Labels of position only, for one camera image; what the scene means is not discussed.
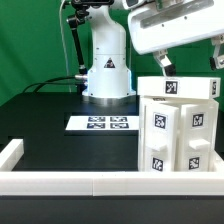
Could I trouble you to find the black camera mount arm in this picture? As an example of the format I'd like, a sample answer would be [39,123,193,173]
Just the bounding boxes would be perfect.
[67,0,114,79]

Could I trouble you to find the white U-shaped border frame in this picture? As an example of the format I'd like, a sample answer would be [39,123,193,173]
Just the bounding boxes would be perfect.
[0,139,224,196]

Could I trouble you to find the white marker base plate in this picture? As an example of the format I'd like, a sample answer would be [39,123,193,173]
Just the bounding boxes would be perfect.
[65,116,139,131]

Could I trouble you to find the white cabinet body box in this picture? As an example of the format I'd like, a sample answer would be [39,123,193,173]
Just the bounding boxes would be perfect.
[138,97,219,172]

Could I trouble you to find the black cables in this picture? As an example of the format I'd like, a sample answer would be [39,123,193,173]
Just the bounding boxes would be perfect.
[21,75,88,94]

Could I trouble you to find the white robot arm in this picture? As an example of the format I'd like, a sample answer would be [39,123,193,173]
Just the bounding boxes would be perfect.
[82,0,224,105]

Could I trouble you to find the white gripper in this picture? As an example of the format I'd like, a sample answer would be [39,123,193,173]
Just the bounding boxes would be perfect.
[128,0,224,77]

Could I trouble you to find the white cabinet top block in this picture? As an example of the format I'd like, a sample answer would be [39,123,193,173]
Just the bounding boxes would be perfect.
[137,76,221,100]

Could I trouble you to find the white cable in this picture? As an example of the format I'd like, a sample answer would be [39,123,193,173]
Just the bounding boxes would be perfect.
[58,0,73,94]

